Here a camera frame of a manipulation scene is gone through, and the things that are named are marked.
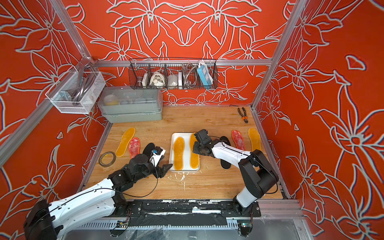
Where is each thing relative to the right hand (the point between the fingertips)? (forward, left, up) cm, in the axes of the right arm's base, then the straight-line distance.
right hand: (192, 148), depth 90 cm
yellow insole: (+3, +9, -4) cm, 10 cm away
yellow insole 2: (-5, -1, -2) cm, 6 cm away
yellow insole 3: (+9, +46, -4) cm, 48 cm away
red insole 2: (+10, -31, -5) cm, 33 cm away
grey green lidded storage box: (+28, +42, +11) cm, 52 cm away
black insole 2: (-8, -20, -5) cm, 22 cm away
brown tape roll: (-9, +50, -4) cm, 51 cm away
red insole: (+3, +38, -4) cm, 38 cm away
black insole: (+1, +29, -4) cm, 29 cm away
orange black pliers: (+31, -40, -5) cm, 51 cm away
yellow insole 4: (+12, -43, -6) cm, 45 cm away
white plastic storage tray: (-9, +3, -6) cm, 11 cm away
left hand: (-11, +13, +7) cm, 18 cm away
